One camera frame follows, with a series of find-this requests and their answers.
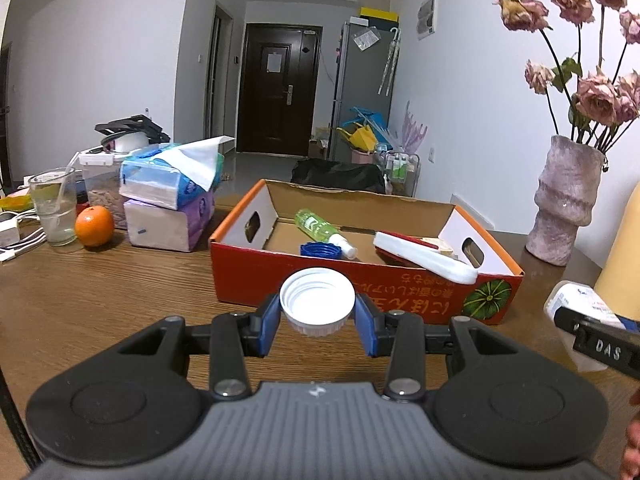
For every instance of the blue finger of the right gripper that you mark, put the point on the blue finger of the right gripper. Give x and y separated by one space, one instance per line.
629 324

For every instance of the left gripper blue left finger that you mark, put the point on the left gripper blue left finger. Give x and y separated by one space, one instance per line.
251 334

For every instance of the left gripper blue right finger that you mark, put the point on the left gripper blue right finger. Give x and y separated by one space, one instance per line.
377 330

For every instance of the white cotton swab box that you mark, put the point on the white cotton swab box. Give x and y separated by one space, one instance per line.
570 303

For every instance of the white bottle cap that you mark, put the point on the white bottle cap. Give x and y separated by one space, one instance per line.
317 301

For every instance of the red white lint brush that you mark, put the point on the red white lint brush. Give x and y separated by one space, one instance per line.
421 254

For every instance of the blue gear-shaped lid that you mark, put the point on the blue gear-shaped lid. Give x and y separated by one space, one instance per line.
321 250

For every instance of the cream cube charger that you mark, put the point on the cream cube charger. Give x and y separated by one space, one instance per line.
441 246

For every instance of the green spray bottle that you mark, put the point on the green spray bottle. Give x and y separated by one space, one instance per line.
322 231

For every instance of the person's right hand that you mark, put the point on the person's right hand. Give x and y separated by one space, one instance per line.
630 462

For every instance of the yellow thermos jug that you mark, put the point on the yellow thermos jug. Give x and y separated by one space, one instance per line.
619 281

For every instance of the red cardboard box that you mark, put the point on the red cardboard box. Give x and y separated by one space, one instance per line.
257 246

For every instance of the pink ceramic vase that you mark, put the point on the pink ceramic vase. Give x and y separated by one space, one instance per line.
565 197

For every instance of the purple white tissue pack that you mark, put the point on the purple white tissue pack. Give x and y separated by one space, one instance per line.
179 230

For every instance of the black bag on floor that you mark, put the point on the black bag on floor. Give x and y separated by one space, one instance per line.
343 175

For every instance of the blue tissue pack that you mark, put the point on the blue tissue pack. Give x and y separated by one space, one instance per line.
171 175

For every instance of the orange fruit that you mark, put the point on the orange fruit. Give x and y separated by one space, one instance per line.
94 226

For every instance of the yellow blue bags pile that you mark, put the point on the yellow blue bags pile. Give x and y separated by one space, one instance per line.
366 131

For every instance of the dried pink roses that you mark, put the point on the dried pink roses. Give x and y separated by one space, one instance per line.
601 107

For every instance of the clear plastic food container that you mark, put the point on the clear plastic food container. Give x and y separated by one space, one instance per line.
101 173

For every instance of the black device on container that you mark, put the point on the black device on container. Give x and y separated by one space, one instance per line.
130 133

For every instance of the glass cup with straw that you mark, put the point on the glass cup with straw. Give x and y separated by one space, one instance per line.
54 196

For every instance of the dark entrance door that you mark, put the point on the dark entrance door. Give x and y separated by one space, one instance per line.
278 88

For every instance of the grey refrigerator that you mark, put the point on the grey refrigerator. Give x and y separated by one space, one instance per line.
361 56

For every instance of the white umbrella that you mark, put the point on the white umbrella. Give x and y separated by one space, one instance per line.
391 62

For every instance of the yellow box on refrigerator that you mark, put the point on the yellow box on refrigerator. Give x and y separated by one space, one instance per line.
378 14

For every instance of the wire rack with bottles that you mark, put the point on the wire rack with bottles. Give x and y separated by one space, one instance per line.
400 171

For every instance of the white charger with cable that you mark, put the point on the white charger with cable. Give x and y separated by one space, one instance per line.
20 232

